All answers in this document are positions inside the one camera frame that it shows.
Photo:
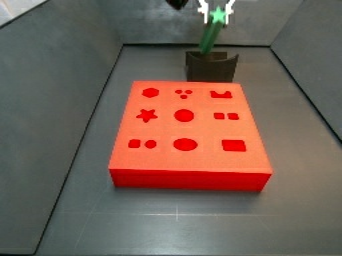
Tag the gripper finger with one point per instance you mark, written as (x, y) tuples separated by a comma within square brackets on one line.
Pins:
[(204, 9), (229, 10)]

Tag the green star-profile bar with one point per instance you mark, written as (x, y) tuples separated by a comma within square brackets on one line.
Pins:
[(217, 21)]

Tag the black curved fixture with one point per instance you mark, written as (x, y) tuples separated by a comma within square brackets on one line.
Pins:
[(213, 67)]

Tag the red block with shaped holes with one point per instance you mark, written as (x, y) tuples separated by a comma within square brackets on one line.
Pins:
[(189, 137)]

